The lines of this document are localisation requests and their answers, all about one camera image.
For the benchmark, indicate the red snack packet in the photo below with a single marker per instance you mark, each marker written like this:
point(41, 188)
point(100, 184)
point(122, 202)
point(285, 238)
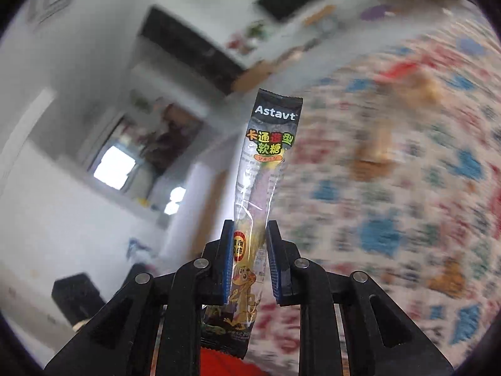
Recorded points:
point(395, 72)

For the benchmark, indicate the red flower bouquet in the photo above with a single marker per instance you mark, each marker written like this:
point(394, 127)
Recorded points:
point(237, 44)

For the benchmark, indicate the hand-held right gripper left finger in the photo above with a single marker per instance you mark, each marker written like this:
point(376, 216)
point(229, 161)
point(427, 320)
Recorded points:
point(227, 262)

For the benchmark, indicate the long clear gummy candy packet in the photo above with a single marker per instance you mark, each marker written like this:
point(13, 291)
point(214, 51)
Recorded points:
point(262, 156)

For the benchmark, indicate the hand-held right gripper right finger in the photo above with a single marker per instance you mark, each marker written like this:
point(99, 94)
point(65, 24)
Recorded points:
point(274, 262)

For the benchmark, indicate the printed blanket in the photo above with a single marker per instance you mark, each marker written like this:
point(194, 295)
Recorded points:
point(411, 223)

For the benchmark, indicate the bushy green potted plant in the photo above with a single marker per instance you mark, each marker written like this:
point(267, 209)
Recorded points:
point(256, 30)

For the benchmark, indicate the bread loaf in clear bag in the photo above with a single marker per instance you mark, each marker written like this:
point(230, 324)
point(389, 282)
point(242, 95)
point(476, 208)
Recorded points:
point(424, 86)

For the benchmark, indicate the white television cabinet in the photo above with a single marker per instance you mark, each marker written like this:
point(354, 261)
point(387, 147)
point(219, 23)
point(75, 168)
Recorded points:
point(297, 33)

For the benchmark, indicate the purple stool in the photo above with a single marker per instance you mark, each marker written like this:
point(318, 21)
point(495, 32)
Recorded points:
point(376, 12)

